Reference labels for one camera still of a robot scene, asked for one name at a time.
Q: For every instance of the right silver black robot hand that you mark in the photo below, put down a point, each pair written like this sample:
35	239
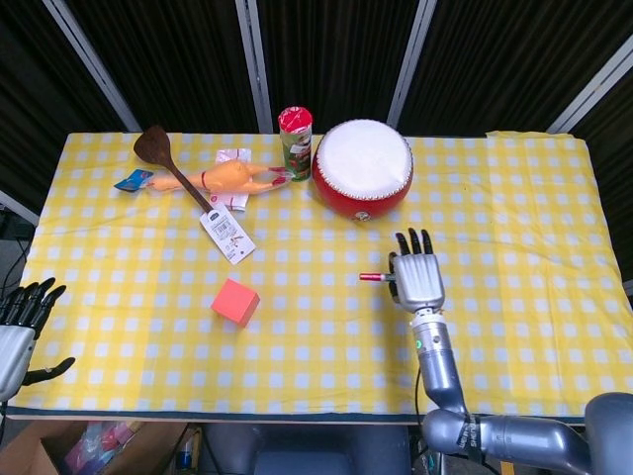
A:
418	282

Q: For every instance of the orange rubber chicken toy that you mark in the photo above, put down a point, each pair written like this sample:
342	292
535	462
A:
227	176

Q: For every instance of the blue card tag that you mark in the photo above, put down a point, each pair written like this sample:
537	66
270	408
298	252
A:
131	180

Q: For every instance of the red drum with white skin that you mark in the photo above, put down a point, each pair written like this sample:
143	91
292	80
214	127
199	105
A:
363	158

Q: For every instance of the orange cube block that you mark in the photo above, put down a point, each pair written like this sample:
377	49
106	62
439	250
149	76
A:
235	304

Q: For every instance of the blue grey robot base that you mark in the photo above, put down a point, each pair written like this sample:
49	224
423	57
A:
306	450

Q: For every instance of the white spatula label tag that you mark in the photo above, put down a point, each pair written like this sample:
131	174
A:
227	232

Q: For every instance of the clear bag of colourful items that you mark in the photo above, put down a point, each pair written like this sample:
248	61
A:
99	445

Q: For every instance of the green Pringles can red lid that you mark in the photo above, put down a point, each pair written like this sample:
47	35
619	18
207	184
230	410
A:
296	148

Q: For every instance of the silver partition post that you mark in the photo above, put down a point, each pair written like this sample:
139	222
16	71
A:
90	64
253	64
20	210
411	64
593	91

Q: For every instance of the dark wooden spatula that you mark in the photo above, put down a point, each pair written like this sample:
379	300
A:
153	143

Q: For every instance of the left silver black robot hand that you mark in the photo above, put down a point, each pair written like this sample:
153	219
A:
12	346

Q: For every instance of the red and teal marker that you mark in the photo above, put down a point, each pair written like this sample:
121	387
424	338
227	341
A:
373	277

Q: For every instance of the yellow white checkered tablecloth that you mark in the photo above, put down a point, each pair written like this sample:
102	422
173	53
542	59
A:
148	356

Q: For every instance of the black pleated partition panel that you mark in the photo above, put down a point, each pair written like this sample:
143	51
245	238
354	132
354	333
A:
613	148
29	99
504	59
336	49
168	59

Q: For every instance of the cardboard box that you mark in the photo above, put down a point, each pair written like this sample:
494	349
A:
29	450

